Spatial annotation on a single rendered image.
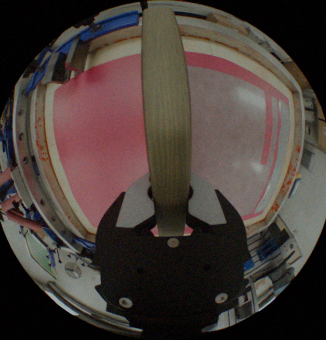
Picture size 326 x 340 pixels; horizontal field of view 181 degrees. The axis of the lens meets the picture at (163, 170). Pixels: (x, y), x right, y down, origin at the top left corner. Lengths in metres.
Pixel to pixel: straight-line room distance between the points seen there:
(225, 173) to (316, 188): 3.46
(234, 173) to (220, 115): 0.11
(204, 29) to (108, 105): 0.22
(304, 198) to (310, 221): 0.69
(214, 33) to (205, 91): 0.14
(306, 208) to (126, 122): 3.79
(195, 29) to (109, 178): 0.32
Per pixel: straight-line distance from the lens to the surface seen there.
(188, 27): 0.23
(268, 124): 0.28
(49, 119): 0.32
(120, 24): 0.23
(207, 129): 0.18
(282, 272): 0.89
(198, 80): 0.19
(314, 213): 3.72
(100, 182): 0.23
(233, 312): 0.94
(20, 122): 0.39
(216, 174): 0.21
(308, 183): 3.63
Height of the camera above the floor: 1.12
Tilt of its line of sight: 65 degrees down
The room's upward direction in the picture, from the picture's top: 179 degrees counter-clockwise
